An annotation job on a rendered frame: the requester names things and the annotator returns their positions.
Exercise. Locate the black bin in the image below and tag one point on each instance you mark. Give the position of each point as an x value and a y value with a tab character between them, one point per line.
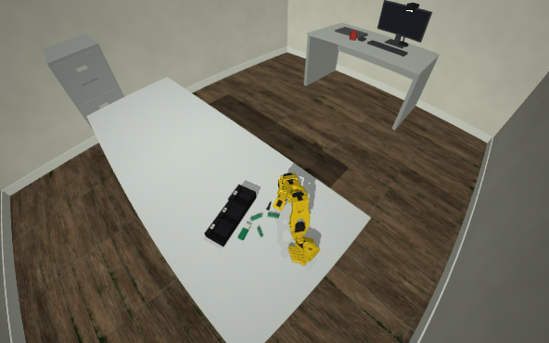
230	216

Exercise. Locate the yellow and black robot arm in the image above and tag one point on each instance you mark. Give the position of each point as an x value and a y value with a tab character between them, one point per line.
289	182

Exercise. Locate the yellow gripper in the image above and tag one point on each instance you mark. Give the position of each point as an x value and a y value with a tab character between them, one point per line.
280	201

